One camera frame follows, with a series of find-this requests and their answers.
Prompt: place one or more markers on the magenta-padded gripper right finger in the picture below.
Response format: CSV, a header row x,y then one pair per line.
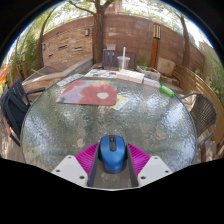
x,y
140,160

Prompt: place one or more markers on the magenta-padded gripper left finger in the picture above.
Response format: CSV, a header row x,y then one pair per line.
x,y
85,160

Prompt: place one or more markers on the blue and black computer mouse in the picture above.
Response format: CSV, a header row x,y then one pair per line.
x,y
112,155

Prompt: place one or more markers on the red floral mouse pad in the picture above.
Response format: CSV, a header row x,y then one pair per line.
x,y
90,93

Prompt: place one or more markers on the yellow card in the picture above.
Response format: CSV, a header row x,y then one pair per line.
x,y
120,102

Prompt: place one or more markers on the brown wicker chair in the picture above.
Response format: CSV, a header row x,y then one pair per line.
x,y
203,115

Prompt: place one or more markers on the small pale notebook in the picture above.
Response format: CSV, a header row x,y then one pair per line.
x,y
152,82

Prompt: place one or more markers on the black metal chair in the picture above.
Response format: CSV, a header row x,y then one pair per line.
x,y
13,110

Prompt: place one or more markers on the raised stone planter bed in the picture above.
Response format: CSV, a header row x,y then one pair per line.
x,y
56,71

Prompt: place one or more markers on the curved wooden bench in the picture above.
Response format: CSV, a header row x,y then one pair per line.
x,y
203,90

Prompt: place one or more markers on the beige stone block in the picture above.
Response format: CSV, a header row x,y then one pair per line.
x,y
166,66

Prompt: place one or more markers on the clear plastic cup with straw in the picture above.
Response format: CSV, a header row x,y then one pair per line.
x,y
123,63

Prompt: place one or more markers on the dark wooden slatted chair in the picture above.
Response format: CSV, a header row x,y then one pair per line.
x,y
109,58

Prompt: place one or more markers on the thin tree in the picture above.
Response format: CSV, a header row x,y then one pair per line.
x,y
185,46

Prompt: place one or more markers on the large tree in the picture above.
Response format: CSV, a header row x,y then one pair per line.
x,y
98,36

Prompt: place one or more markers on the wooden garden lamp post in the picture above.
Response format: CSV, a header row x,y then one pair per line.
x,y
155,50

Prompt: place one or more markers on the grey wall utility box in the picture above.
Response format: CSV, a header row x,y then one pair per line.
x,y
111,47

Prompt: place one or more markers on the wall lamp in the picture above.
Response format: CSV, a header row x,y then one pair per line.
x,y
87,32
43,46

